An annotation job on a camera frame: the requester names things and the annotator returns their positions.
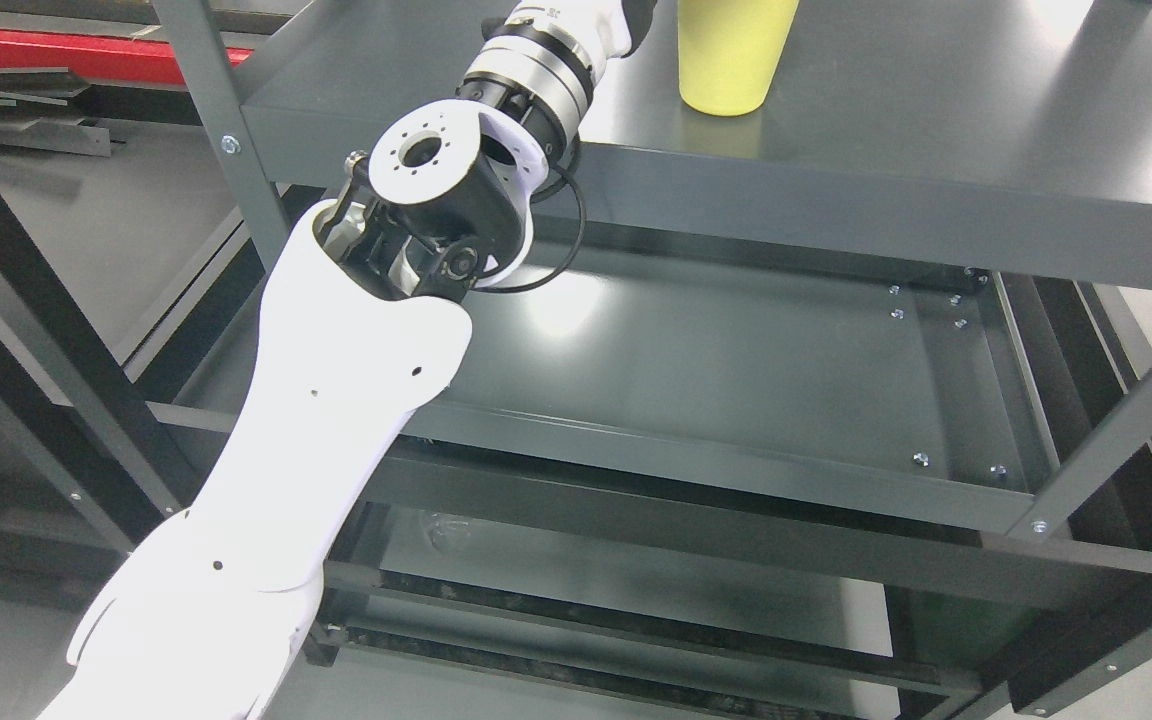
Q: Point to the black metal shelf rack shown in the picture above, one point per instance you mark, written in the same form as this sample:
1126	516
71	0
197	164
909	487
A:
124	261

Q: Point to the yellow plastic cup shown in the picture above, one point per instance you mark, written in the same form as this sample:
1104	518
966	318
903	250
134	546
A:
728	52

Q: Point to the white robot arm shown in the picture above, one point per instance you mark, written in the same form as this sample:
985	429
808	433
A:
361	323

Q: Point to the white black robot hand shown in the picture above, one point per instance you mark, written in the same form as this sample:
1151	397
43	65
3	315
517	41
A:
614	29

